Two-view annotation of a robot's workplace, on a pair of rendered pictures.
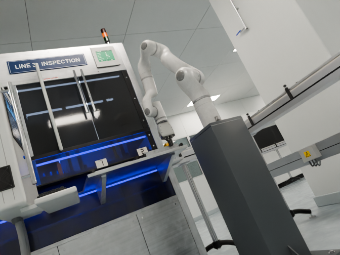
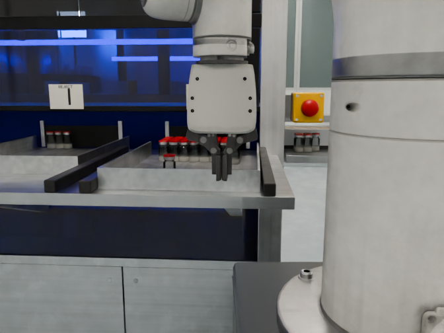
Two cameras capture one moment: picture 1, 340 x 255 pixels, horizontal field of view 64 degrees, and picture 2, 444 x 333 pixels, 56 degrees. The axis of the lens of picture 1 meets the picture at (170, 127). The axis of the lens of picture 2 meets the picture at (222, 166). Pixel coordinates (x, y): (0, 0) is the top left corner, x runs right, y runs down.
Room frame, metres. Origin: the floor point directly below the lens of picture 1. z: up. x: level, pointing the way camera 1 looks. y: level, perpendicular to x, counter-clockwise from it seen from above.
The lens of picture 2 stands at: (1.30, -0.29, 1.04)
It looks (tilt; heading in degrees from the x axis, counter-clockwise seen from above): 11 degrees down; 31
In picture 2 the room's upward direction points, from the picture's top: straight up
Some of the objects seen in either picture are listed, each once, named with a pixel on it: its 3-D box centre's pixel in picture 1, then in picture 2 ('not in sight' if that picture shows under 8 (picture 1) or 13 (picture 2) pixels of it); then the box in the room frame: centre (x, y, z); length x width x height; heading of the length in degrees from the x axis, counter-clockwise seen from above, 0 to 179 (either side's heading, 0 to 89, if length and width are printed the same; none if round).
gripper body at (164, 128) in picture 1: (165, 129); (222, 94); (1.83, 0.04, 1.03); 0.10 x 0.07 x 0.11; 118
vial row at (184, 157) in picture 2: not in sight; (199, 150); (2.05, 0.23, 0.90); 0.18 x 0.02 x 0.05; 117
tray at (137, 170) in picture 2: (155, 157); (193, 161); (1.97, 0.19, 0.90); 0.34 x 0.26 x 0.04; 27
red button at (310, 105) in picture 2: not in sight; (309, 108); (2.25, 0.05, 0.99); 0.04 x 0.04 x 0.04; 28
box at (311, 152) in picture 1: (309, 153); not in sight; (1.96, -0.82, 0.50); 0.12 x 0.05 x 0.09; 28
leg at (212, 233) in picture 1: (200, 204); not in sight; (2.48, 0.01, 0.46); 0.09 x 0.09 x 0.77; 28
